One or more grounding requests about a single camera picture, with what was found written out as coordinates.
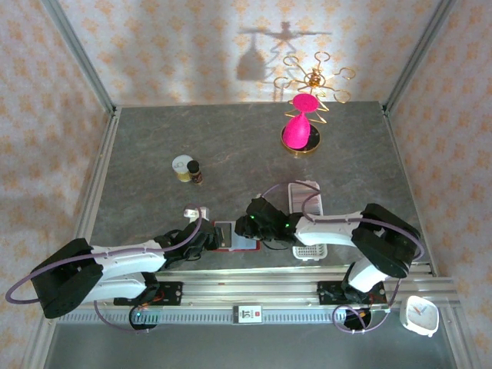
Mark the white square clock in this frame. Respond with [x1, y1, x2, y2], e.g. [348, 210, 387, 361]
[399, 294, 440, 338]

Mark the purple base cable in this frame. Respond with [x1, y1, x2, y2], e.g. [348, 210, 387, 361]
[94, 301, 153, 334]
[332, 294, 399, 334]

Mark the aluminium frame post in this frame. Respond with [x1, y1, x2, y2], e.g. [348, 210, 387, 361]
[41, 0, 118, 116]
[383, 0, 458, 116]

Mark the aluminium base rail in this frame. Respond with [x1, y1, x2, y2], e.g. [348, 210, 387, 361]
[153, 263, 460, 308]

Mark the small dark bottle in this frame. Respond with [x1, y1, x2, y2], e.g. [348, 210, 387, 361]
[186, 161, 204, 187]

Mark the white plastic basket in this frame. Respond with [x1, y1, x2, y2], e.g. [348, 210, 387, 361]
[288, 182, 328, 261]

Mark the pink wine glass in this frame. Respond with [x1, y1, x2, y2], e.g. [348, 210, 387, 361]
[282, 94, 319, 151]

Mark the gold wire glass rack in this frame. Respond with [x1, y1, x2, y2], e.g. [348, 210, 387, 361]
[272, 52, 357, 157]

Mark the slotted grey cable duct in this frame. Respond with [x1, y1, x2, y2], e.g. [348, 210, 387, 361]
[63, 309, 391, 327]

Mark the tin can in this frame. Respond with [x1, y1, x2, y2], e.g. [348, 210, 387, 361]
[171, 155, 193, 184]

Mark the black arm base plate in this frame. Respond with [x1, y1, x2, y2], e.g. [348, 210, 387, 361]
[317, 281, 387, 308]
[114, 281, 184, 308]

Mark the aluminium table side rail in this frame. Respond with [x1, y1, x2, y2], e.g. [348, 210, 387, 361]
[71, 107, 121, 270]

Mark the white number tag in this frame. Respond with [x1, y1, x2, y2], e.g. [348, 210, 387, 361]
[233, 305, 264, 325]

